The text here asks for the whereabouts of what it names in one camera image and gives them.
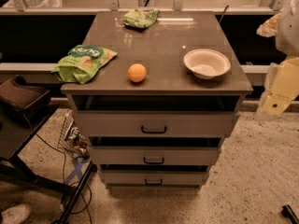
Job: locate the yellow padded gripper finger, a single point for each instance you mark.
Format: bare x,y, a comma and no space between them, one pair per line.
281,87
270,27

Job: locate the white paper bowl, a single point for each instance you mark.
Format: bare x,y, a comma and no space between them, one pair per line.
206,63

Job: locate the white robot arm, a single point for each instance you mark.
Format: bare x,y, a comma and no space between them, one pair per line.
287,38

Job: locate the small green chip bag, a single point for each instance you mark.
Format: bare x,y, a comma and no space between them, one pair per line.
140,19

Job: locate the large green rice chip bag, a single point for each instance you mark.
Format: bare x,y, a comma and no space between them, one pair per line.
82,63

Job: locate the black object on floor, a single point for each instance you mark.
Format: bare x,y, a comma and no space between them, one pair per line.
288,212

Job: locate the grey drawer cabinet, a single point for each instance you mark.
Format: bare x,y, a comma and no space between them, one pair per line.
168,86

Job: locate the orange ball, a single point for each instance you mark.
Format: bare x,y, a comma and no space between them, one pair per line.
136,72

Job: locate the brown pouch on side table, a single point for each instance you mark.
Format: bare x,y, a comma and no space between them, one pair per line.
20,99

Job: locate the black side table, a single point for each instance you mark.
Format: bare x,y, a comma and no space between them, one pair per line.
14,136

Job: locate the white sneaker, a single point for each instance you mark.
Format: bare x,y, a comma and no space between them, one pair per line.
15,215

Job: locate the top drawer with black handle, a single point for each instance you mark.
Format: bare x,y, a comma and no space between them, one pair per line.
155,124

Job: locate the drawer with black handle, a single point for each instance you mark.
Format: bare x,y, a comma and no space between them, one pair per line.
153,155
141,178
155,124

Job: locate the bottom drawer with black handle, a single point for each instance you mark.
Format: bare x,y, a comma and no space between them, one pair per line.
141,178

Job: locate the middle drawer with black handle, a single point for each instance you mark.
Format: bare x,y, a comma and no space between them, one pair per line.
153,155

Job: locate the wire basket with snacks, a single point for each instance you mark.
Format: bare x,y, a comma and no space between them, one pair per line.
71,140

